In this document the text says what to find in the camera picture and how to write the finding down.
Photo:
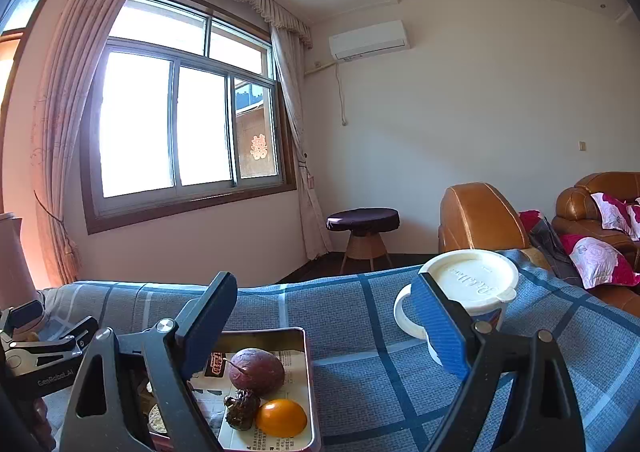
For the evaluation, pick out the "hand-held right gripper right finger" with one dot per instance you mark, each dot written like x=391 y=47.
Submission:
x=440 y=327

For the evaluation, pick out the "white air conditioner pipe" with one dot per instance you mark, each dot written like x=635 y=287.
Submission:
x=341 y=91

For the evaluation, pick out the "long pink floral curtain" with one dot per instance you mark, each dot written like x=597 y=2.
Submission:
x=70 y=106

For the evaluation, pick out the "narrow pale curtain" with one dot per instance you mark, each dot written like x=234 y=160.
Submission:
x=295 y=131

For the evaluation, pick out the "white wall air conditioner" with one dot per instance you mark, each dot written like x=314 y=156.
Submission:
x=369 y=39

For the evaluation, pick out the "brown leather armchair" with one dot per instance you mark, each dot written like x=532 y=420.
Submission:
x=475 y=217

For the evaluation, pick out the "pink rose print pillow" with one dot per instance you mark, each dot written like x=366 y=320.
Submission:
x=597 y=256

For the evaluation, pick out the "red and grey cloth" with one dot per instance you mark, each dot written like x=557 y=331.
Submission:
x=542 y=232

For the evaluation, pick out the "pink metal tin box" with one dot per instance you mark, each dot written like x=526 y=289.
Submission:
x=314 y=397

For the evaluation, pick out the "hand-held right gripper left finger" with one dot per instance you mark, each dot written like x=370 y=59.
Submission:
x=195 y=354

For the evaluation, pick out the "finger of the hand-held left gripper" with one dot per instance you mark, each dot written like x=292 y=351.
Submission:
x=55 y=344
x=25 y=314

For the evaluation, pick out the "blue checked tablecloth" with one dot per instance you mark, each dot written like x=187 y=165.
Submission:
x=350 y=312

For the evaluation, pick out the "smooth orange fruit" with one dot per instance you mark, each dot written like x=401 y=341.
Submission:
x=281 y=418

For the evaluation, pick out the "brown framed sliding window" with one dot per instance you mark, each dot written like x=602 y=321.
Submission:
x=135 y=121

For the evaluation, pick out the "dark lumpy dried fruit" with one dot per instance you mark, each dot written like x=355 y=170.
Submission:
x=241 y=412

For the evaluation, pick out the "pink thermos jug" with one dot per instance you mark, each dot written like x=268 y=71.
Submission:
x=15 y=257

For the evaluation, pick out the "brown leather sofa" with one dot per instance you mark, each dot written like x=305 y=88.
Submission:
x=572 y=204

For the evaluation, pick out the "round dark cushioned stool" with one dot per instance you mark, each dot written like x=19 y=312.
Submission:
x=362 y=221

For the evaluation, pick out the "red paper window decoration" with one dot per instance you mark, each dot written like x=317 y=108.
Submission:
x=258 y=146

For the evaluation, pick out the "brown cut tuber piece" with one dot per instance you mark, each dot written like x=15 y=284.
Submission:
x=159 y=419

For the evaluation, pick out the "printed paper sheet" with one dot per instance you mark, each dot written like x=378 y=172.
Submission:
x=295 y=367

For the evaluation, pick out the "purple passion fruit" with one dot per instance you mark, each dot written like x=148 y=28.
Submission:
x=257 y=372

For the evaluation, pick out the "magenta floral pillow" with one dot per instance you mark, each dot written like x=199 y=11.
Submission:
x=612 y=212

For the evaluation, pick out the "white cartoon mug with lid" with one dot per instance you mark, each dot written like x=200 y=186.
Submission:
x=475 y=277

